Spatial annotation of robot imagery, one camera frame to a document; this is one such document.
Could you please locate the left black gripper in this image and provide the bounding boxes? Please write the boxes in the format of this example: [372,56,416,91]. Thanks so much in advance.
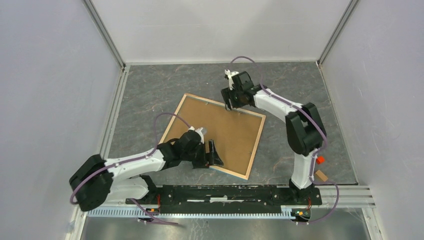
[181,139,223,169]

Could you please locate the wooden picture frame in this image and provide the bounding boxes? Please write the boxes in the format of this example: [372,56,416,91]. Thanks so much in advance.
[158,93,267,181]

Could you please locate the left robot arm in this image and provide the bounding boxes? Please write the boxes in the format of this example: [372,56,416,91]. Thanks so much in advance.
[69,127,224,212]

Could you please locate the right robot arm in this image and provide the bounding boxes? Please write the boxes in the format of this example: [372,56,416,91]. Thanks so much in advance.
[221,69,327,204]

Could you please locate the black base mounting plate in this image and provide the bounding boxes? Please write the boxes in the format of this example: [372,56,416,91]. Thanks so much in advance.
[137,184,323,214]

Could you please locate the orange wooden cube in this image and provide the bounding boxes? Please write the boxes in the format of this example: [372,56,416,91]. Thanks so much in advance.
[315,156,326,165]

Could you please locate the right corner aluminium profile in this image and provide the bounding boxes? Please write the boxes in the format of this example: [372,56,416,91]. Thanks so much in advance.
[316,0,360,68]

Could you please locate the corner aluminium profile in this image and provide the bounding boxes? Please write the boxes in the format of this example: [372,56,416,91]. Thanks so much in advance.
[316,0,360,68]
[82,0,126,69]

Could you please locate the left corner aluminium profile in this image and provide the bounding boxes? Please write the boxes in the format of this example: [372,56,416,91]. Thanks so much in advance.
[82,0,126,69]

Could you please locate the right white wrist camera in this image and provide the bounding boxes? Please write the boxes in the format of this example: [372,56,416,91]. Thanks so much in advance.
[224,69,239,91]

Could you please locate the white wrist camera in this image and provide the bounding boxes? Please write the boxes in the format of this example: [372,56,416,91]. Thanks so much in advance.
[224,69,239,91]
[194,127,207,144]

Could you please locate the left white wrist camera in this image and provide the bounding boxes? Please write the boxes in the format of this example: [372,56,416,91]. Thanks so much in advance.
[194,127,207,144]

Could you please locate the toothed cable duct strip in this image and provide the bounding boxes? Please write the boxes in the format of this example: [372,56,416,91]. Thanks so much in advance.
[87,206,295,220]

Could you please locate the aluminium rail frame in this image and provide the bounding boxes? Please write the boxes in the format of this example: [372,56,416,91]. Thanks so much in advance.
[65,184,377,240]

